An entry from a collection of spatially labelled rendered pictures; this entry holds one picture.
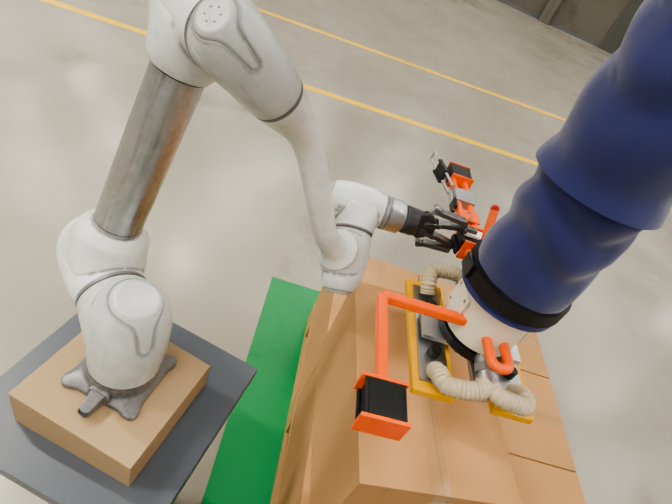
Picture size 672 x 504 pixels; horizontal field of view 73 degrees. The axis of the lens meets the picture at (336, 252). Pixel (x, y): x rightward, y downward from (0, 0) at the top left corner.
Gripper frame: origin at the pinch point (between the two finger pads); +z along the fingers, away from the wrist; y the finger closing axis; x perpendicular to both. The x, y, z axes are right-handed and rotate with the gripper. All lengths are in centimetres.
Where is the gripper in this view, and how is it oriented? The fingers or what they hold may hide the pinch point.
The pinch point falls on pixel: (471, 240)
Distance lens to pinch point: 129.0
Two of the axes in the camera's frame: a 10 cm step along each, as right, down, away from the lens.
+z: 9.4, 2.9, 1.5
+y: -3.2, 7.0, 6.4
